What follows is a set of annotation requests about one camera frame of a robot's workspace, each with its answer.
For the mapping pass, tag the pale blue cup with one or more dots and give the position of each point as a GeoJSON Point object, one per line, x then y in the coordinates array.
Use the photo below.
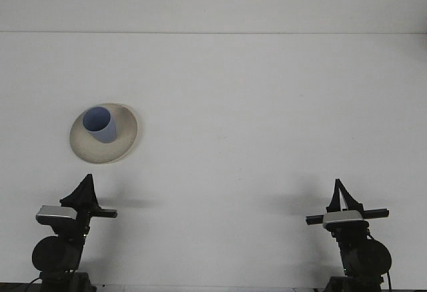
{"type": "Point", "coordinates": [105, 132]}

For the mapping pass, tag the pale round plate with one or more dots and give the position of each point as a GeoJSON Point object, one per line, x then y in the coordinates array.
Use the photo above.
{"type": "Point", "coordinates": [100, 152]}

